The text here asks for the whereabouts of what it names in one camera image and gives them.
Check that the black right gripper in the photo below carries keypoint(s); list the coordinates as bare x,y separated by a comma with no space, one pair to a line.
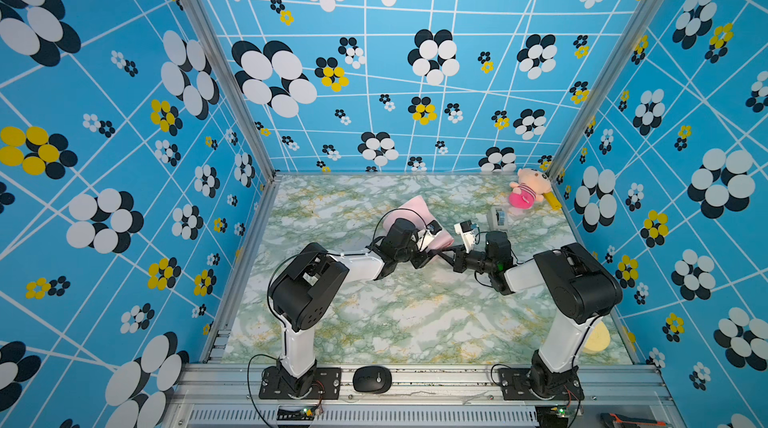
459,260

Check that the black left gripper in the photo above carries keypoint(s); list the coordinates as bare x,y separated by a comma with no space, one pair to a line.
422,258

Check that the purple wrapping paper sheet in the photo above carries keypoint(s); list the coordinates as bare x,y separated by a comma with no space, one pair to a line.
417,213

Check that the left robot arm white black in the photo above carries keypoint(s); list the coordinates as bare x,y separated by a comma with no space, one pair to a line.
302,293

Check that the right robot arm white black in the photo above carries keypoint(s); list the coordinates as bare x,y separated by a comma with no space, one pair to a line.
583,293

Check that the pink plush pig toy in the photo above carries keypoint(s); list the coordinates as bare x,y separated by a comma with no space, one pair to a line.
529,189

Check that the black computer mouse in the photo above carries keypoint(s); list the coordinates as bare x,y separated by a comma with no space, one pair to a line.
372,379

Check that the yellow round sponge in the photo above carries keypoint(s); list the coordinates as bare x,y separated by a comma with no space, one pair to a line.
599,339

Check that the green circuit board right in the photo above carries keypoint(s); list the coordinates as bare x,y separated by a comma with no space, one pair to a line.
556,416

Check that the green circuit board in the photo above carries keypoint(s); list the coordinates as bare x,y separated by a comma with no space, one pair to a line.
299,414
556,416

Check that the green circuit board left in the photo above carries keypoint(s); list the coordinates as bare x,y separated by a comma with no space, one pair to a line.
299,414

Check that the orange black tool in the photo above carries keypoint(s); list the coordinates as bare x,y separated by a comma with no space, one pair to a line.
613,420

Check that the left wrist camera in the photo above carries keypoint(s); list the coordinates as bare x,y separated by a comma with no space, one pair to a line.
428,235

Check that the aluminium front rail base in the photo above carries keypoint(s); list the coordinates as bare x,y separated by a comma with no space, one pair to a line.
220,395

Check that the aluminium frame post left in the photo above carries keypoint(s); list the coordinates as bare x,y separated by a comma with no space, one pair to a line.
204,30

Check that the aluminium frame post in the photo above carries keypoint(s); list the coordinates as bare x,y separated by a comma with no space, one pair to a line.
204,30
636,27

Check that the aluminium frame post right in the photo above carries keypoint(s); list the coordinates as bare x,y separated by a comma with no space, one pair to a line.
636,27

